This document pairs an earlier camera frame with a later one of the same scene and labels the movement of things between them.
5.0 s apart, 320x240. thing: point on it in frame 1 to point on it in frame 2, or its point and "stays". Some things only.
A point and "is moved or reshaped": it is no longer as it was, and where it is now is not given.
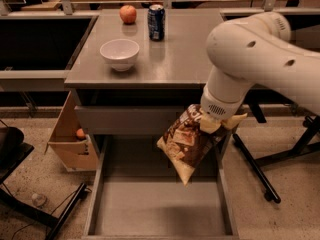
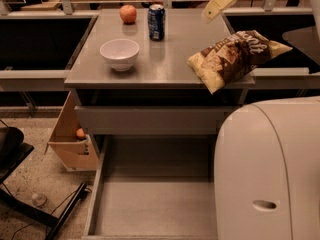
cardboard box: (76, 153) stays
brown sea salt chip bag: (187, 145) is moved or reshaped
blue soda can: (156, 22) stays
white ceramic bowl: (121, 53) stays
